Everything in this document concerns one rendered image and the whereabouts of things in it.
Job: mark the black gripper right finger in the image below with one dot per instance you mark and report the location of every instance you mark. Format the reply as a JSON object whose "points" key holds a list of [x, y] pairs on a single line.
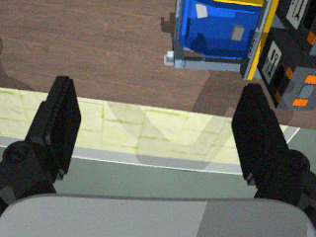
{"points": [[277, 172]]}

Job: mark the yellow flat bar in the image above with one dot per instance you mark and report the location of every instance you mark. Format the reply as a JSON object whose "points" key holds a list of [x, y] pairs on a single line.
{"points": [[263, 38]]}

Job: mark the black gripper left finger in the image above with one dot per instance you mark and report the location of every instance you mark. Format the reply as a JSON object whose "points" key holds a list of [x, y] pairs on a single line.
{"points": [[30, 167]]}

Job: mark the blue open bin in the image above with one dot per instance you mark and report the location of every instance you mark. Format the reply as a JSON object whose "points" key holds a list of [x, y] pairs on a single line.
{"points": [[210, 36]]}

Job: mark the yellow bin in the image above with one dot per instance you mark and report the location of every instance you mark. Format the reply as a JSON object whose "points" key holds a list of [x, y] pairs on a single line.
{"points": [[246, 2]]}

